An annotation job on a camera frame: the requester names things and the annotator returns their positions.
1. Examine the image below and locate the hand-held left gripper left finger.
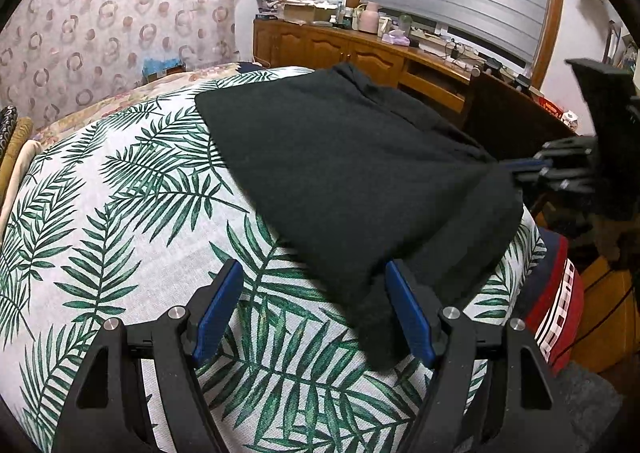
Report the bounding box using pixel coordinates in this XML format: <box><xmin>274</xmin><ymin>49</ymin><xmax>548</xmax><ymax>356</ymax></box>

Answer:
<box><xmin>50</xmin><ymin>258</ymin><xmax>245</xmax><ymax>453</ymax></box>

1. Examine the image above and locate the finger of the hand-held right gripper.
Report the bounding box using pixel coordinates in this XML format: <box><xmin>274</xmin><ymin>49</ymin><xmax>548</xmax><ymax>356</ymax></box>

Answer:
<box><xmin>499</xmin><ymin>134</ymin><xmax>597</xmax><ymax>170</ymax></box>
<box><xmin>512</xmin><ymin>168</ymin><xmax>597</xmax><ymax>198</ymax></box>

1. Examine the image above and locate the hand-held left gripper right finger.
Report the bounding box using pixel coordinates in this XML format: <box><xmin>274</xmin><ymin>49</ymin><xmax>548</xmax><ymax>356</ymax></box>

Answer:
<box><xmin>384</xmin><ymin>259</ymin><xmax>576</xmax><ymax>453</ymax></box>

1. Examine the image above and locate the black printed t-shirt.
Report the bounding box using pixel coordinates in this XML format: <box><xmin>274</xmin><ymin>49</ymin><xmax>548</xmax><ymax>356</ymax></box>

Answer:
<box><xmin>194</xmin><ymin>62</ymin><xmax>527</xmax><ymax>373</ymax></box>

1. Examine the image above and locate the dark brown panel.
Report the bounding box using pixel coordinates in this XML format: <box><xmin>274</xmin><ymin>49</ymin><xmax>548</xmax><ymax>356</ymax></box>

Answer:
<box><xmin>464</xmin><ymin>72</ymin><xmax>577</xmax><ymax>165</ymax></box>

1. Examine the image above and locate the red white navy cloth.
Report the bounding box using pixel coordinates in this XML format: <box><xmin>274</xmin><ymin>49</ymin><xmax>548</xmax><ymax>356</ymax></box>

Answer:
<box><xmin>519</xmin><ymin>227</ymin><xmax>587</xmax><ymax>370</ymax></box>

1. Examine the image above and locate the green leaf print bedsheet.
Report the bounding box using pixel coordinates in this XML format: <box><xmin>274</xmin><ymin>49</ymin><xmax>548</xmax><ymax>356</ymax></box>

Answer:
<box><xmin>0</xmin><ymin>64</ymin><xmax>548</xmax><ymax>453</ymax></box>

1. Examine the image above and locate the wooden cabinet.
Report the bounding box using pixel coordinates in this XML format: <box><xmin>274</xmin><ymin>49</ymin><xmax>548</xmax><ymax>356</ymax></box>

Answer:
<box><xmin>251</xmin><ymin>17</ymin><xmax>576</xmax><ymax>134</ymax></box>

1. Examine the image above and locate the pink thermos jug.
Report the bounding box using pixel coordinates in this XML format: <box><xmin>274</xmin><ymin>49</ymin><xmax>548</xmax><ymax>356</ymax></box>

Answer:
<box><xmin>359</xmin><ymin>2</ymin><xmax>382</xmax><ymax>32</ymax></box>

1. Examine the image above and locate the floral blanket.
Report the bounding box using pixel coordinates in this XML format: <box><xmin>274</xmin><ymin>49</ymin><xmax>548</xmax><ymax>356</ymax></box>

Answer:
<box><xmin>30</xmin><ymin>60</ymin><xmax>251</xmax><ymax>146</ymax></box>

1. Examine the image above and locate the folded cream cloth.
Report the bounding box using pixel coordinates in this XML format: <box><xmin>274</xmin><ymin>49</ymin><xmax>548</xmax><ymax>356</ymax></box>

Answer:
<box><xmin>0</xmin><ymin>137</ymin><xmax>45</xmax><ymax>236</ymax></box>

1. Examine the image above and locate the cardboard box with blue bag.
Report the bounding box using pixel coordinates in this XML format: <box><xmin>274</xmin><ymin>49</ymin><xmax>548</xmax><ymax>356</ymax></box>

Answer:
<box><xmin>141</xmin><ymin>54</ymin><xmax>185</xmax><ymax>83</ymax></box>

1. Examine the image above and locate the folded gold patterned cloth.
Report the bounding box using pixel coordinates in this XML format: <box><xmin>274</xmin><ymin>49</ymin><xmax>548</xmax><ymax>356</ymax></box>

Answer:
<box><xmin>0</xmin><ymin>116</ymin><xmax>35</xmax><ymax>196</ymax></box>

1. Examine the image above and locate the dark medallion patterned cloth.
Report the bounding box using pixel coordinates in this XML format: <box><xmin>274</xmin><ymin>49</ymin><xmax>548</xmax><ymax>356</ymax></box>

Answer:
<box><xmin>0</xmin><ymin>104</ymin><xmax>19</xmax><ymax>150</ymax></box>

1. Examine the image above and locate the open cardboard box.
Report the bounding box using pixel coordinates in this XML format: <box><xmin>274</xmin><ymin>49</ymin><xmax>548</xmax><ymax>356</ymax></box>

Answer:
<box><xmin>281</xmin><ymin>2</ymin><xmax>323</xmax><ymax>25</ymax></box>

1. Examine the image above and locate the circle patterned curtain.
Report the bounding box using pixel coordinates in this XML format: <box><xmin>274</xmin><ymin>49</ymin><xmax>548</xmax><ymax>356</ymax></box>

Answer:
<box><xmin>0</xmin><ymin>0</ymin><xmax>252</xmax><ymax>121</ymax></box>

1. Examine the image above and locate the floral fabric bag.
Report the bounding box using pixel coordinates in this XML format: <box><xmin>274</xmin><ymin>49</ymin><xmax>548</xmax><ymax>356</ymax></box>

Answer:
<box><xmin>254</xmin><ymin>0</ymin><xmax>287</xmax><ymax>18</ymax></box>

